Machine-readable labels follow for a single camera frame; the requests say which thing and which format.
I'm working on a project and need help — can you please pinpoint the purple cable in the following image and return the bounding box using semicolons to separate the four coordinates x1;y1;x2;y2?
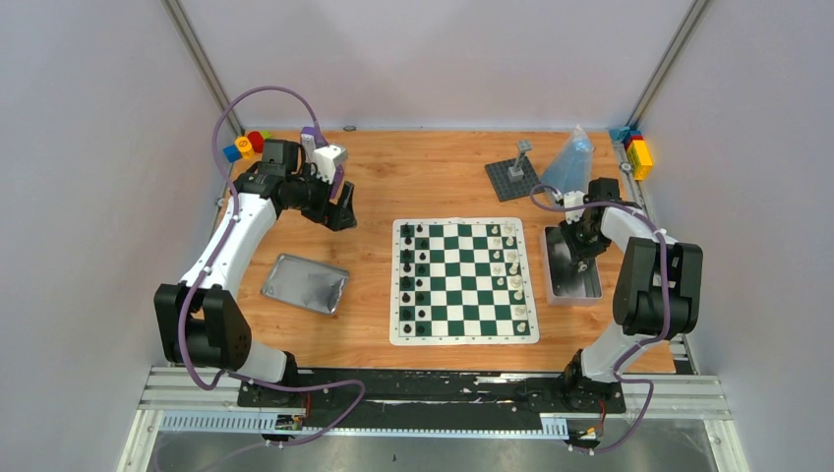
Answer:
175;85;366;472
528;184;673;456

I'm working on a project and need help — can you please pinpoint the grey lego tower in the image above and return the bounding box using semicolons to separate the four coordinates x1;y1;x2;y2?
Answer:
507;140;532;182

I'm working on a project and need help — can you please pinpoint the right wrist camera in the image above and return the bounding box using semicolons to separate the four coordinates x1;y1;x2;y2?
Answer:
563;191;585;224

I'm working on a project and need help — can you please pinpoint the dark grey lego baseplate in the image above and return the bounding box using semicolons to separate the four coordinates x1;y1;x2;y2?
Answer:
485;157;540;202

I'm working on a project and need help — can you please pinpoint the blue wooden block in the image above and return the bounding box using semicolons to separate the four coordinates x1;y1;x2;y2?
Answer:
222;145;243;163

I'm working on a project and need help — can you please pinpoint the silver metal tin box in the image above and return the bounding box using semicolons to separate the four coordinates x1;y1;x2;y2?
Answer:
540;226;603;307

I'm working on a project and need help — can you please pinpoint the blue plastic bag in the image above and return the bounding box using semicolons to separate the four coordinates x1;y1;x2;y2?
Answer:
540;125;594;194

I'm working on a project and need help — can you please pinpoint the red wooden cylinder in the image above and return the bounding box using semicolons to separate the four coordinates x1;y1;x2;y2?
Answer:
247;131;266;154

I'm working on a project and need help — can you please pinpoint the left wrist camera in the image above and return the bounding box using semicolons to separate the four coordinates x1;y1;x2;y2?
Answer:
310;145;348;184

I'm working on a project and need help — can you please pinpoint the green white chess board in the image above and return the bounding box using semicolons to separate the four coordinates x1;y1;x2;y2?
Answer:
389;217;540;346

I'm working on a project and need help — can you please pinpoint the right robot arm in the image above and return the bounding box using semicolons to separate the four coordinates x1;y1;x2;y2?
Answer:
559;178;703;411

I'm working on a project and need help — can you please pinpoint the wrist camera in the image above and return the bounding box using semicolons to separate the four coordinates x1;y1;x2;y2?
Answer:
563;191;585;224
310;145;348;184

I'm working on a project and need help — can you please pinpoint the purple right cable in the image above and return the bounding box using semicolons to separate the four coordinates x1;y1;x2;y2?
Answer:
528;184;673;456

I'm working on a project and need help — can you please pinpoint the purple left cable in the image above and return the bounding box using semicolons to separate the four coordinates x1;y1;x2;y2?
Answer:
175;85;366;472

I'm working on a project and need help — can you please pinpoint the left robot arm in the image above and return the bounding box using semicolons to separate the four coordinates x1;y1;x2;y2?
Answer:
153;134;357;406

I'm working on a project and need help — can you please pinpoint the yellow curved block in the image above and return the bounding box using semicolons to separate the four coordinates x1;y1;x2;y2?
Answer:
651;231;679;282

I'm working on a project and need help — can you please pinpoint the silver tin lid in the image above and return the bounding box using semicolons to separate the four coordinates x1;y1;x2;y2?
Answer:
261;253;349;317

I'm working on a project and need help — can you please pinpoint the purple metronome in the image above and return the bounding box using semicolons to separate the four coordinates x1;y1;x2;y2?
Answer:
300;127;347;200

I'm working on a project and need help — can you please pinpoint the yellow wooden cylinder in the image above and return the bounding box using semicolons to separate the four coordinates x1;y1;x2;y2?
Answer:
235;136;256;159

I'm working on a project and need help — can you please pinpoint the colourful lego brick stack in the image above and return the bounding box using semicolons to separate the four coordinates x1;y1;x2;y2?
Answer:
609;127;654;181

